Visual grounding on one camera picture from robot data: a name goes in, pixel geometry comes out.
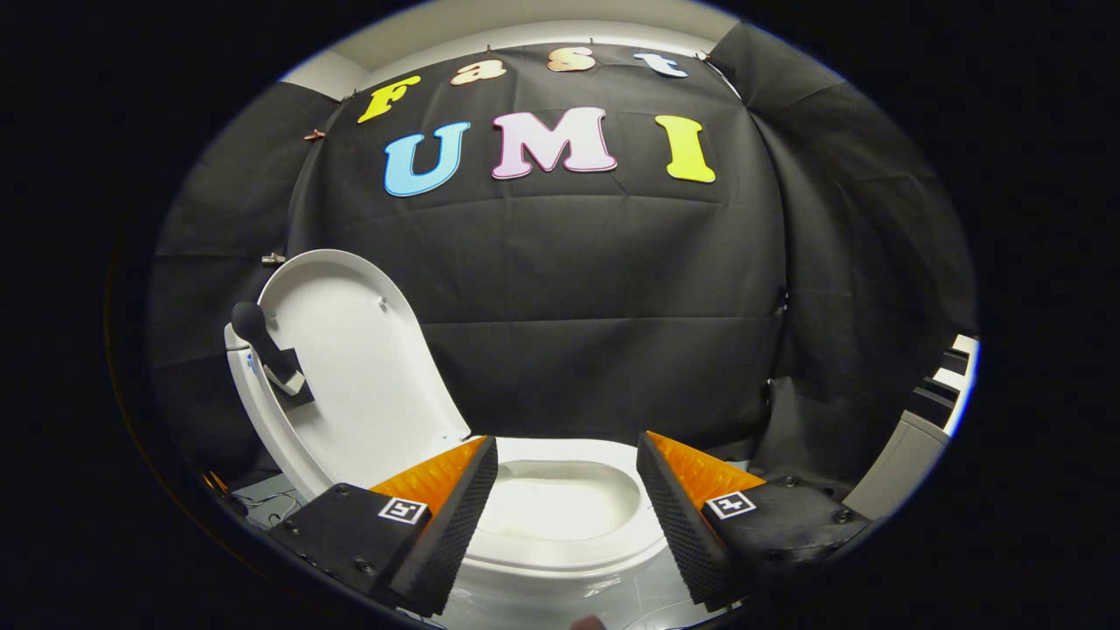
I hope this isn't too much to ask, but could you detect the white toilet lid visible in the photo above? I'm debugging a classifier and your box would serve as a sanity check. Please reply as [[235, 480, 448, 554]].
[[230, 249, 473, 493]]

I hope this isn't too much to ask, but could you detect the grey cabinet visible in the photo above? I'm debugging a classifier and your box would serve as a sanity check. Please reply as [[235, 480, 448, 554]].
[[842, 334, 981, 522]]

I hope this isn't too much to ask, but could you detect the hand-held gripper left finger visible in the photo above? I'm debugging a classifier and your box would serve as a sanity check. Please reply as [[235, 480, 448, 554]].
[[267, 436, 499, 618]]

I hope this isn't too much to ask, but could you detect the black backdrop cloth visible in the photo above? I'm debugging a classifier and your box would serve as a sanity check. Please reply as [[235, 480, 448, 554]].
[[147, 22, 977, 500]]

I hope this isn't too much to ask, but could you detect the white toilet body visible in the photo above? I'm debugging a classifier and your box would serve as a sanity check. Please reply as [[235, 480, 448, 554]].
[[223, 319, 675, 609]]

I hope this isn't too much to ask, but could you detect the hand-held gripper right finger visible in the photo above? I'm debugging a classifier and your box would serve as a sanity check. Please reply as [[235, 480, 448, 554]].
[[636, 430, 872, 612]]

